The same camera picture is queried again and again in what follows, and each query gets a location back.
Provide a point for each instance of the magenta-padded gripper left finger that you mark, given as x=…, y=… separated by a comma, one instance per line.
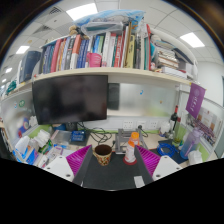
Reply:
x=78, y=159

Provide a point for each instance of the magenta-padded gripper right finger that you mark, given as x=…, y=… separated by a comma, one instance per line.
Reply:
x=149, y=160

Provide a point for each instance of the orange-capped drink bottle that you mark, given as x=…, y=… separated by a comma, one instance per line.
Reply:
x=131, y=151

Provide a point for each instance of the white notebook pages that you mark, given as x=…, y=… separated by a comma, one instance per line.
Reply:
x=58, y=155

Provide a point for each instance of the white paper sheet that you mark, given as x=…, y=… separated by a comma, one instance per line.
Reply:
x=139, y=181

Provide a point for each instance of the small blue box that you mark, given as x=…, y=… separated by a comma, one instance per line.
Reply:
x=78, y=136

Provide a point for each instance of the patterned brown paper cup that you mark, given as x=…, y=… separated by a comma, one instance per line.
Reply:
x=103, y=156

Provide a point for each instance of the grey metal laptop stand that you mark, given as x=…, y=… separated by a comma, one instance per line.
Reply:
x=120, y=143

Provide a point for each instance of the white ceramic jar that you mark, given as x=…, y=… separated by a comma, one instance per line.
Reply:
x=165, y=128

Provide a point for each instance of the black red-edged desk mat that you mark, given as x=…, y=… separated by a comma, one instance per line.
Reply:
x=113, y=175

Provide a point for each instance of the white crumpled tissue bag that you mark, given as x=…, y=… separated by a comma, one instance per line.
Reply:
x=195, y=157

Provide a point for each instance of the dark wine bottle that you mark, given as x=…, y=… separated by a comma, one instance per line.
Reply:
x=174, y=118

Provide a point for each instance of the black computer monitor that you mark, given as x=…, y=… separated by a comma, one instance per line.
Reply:
x=70, y=98

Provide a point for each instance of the group photo poster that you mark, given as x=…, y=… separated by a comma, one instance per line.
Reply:
x=205, y=125

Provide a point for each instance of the purple hanging pennant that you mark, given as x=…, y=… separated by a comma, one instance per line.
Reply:
x=195, y=100

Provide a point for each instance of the white shelf with books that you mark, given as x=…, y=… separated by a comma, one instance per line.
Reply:
x=110, y=75

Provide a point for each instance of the white wall socket row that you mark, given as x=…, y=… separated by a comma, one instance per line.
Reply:
x=140, y=124

